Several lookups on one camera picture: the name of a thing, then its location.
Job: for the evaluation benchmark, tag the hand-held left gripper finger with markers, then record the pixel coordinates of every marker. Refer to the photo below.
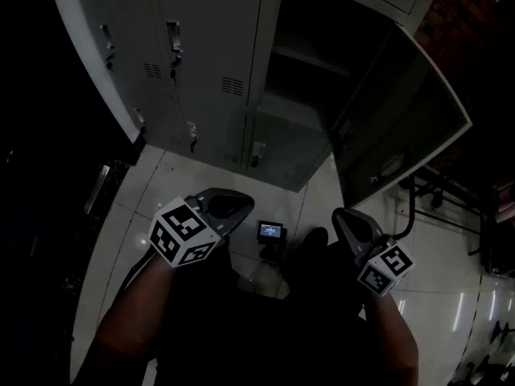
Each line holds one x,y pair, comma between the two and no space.
231,223
229,192

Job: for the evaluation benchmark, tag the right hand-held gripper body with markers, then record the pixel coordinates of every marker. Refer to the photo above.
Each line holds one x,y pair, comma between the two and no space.
386,268

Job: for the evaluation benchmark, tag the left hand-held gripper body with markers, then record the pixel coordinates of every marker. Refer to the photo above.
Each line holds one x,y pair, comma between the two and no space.
181,231

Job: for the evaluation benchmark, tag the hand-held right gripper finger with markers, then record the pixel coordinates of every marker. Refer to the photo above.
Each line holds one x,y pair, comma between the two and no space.
364,217
345,237

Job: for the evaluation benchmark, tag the locker door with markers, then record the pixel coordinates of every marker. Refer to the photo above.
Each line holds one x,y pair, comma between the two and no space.
402,107

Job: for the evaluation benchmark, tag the white metal locker wall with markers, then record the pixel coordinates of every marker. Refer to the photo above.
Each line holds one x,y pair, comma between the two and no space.
209,22

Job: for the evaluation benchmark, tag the person's right forearm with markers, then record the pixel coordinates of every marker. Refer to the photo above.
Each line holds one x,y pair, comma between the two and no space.
394,336

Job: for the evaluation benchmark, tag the person's left forearm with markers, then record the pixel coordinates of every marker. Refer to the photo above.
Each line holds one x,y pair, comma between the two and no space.
133,320

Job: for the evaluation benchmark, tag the black key with fob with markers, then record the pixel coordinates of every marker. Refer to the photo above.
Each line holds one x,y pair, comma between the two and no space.
254,161
109,60
193,144
174,68

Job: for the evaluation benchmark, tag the person's black shoe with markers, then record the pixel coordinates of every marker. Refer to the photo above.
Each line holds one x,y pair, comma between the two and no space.
316,239

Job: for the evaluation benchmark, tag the small black screen device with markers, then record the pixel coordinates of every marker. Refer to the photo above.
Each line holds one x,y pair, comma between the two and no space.
270,231

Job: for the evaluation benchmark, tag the black metal coat rack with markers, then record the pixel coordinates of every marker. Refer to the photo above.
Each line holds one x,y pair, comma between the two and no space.
413,193

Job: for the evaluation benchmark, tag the person's black shirt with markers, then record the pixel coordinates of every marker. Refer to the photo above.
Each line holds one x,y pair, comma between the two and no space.
257,328

